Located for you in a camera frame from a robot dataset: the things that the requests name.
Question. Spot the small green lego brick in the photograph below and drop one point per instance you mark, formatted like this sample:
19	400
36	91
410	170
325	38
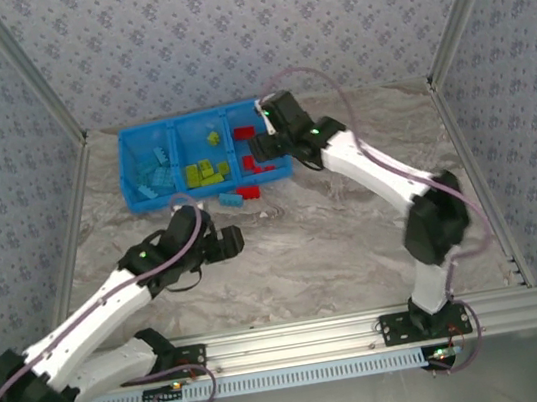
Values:
223	168

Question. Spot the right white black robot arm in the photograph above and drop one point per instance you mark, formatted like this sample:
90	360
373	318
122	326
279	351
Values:
375	170

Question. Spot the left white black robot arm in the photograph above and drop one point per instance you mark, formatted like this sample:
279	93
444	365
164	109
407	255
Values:
88	314

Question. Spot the aluminium frame post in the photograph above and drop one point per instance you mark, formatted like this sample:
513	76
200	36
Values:
29	70
463	5

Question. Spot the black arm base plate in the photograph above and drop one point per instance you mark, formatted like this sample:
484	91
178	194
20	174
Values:
394	334
195	356

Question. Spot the aluminium frame side rail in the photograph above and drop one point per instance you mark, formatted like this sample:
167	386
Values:
455	132
77	189

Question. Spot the aluminium frame cross rail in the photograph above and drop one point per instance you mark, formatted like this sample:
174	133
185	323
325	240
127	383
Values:
294	341

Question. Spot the blue three-compartment plastic bin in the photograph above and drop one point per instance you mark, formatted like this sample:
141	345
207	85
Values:
148	138

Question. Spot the small red lego brick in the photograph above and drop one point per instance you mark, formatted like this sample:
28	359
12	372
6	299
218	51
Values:
269	167

